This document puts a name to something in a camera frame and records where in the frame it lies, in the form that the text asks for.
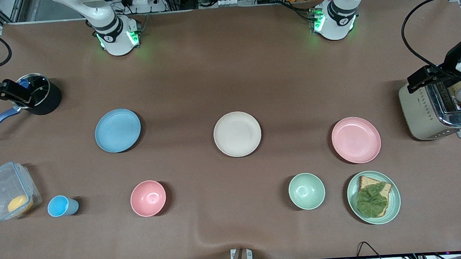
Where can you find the pink plate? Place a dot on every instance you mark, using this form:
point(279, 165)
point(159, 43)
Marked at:
point(356, 140)

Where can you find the green bowl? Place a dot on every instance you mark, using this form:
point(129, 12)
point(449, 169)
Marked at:
point(306, 191)

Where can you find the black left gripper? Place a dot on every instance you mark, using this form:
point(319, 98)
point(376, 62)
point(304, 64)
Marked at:
point(447, 69)

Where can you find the pink bowl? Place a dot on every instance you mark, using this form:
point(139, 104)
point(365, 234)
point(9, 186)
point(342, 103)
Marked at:
point(148, 198)

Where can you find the blue plate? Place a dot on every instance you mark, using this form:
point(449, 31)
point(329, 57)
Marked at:
point(117, 130)

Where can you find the beige plate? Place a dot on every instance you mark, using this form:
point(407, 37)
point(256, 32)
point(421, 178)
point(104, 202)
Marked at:
point(237, 134)

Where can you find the clear plastic container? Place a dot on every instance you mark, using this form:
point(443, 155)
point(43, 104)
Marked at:
point(2, 185)

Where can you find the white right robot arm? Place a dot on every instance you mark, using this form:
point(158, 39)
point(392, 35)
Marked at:
point(114, 36)

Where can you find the blue cup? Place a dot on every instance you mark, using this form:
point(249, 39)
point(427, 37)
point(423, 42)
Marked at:
point(59, 206)

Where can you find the toast slice under lettuce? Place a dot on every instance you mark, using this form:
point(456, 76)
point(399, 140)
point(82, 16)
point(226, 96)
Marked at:
point(367, 182)

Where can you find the orange round food piece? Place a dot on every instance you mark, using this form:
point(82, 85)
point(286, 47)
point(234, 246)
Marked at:
point(19, 204)

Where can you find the beige chrome toaster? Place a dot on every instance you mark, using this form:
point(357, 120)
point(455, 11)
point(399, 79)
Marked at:
point(417, 114)

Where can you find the green lettuce leaf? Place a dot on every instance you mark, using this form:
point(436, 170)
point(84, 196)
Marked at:
point(371, 201)

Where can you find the green plate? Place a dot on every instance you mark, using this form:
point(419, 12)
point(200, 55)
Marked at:
point(395, 204)

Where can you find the brown bread slice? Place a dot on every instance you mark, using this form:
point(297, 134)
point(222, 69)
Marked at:
point(458, 90)

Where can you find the brown table mat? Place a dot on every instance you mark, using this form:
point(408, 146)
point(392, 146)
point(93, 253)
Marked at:
point(226, 65)

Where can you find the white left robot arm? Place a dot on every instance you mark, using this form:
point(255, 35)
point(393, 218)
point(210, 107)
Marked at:
point(338, 19)

